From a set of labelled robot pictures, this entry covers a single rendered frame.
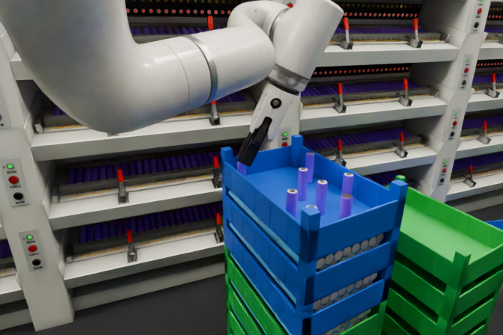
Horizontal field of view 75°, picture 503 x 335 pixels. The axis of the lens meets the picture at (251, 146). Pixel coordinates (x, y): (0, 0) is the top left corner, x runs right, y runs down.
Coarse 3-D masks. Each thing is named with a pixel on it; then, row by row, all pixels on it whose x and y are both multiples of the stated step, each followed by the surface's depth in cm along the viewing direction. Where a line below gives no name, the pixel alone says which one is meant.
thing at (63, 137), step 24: (240, 96) 102; (48, 120) 81; (72, 120) 83; (168, 120) 89; (192, 120) 91; (216, 120) 92; (240, 120) 94; (48, 144) 77; (72, 144) 79; (96, 144) 81; (120, 144) 83; (144, 144) 85; (168, 144) 88
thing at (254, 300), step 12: (228, 252) 75; (228, 264) 76; (228, 276) 77; (240, 276) 70; (240, 288) 71; (252, 288) 74; (252, 300) 66; (252, 312) 68; (264, 312) 62; (372, 312) 62; (384, 312) 62; (264, 324) 63; (276, 324) 59; (360, 324) 59; (372, 324) 61
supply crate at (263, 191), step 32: (224, 160) 68; (256, 160) 73; (288, 160) 78; (320, 160) 71; (256, 192) 57; (352, 192) 64; (384, 192) 57; (288, 224) 49; (320, 224) 55; (352, 224) 49; (384, 224) 53; (320, 256) 47
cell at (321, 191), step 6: (318, 180) 57; (324, 180) 56; (318, 186) 56; (324, 186) 55; (318, 192) 56; (324, 192) 56; (318, 198) 56; (324, 198) 56; (318, 204) 57; (324, 204) 57; (324, 210) 57
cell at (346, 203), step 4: (344, 196) 51; (348, 196) 51; (352, 196) 51; (344, 200) 50; (348, 200) 50; (352, 200) 51; (340, 204) 52; (344, 204) 51; (348, 204) 50; (352, 204) 51; (340, 208) 52; (344, 208) 51; (348, 208) 51; (340, 212) 52; (344, 212) 51; (348, 212) 51; (340, 216) 52; (344, 216) 51
